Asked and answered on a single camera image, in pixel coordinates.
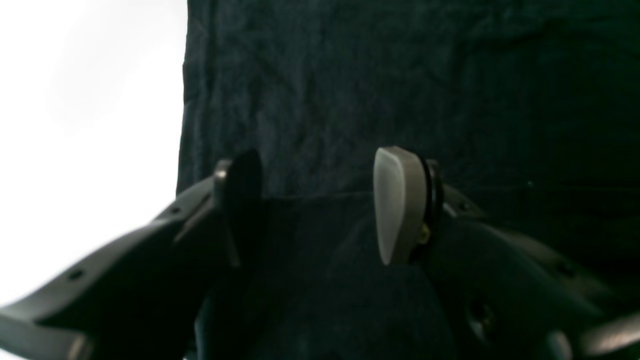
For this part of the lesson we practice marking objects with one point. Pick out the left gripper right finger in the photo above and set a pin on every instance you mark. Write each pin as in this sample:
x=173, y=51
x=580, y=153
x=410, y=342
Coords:
x=506, y=295

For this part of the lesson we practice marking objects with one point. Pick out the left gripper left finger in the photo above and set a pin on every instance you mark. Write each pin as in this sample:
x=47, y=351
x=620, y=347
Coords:
x=137, y=297

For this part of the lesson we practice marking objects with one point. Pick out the black T-shirt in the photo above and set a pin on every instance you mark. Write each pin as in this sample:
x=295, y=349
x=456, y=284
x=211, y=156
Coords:
x=531, y=108

